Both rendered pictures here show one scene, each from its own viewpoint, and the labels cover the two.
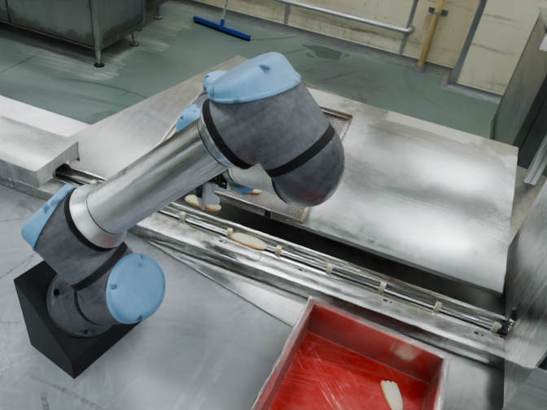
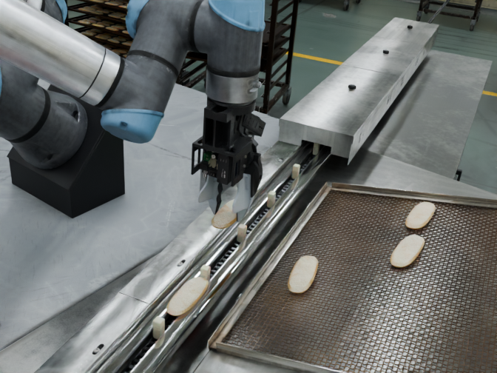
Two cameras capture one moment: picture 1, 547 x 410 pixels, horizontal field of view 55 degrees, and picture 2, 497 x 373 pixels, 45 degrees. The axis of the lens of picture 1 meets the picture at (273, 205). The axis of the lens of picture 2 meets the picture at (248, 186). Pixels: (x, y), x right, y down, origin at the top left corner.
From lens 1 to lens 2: 1.40 m
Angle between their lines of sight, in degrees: 78
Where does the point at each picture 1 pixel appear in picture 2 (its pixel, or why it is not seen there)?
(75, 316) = not seen: hidden behind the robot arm
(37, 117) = (441, 146)
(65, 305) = not seen: hidden behind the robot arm
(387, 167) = not seen: outside the picture
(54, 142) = (341, 125)
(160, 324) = (59, 229)
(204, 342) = (16, 260)
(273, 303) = (61, 331)
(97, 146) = (401, 183)
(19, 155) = (306, 110)
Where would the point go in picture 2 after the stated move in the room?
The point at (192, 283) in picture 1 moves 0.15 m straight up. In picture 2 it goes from (122, 254) to (120, 179)
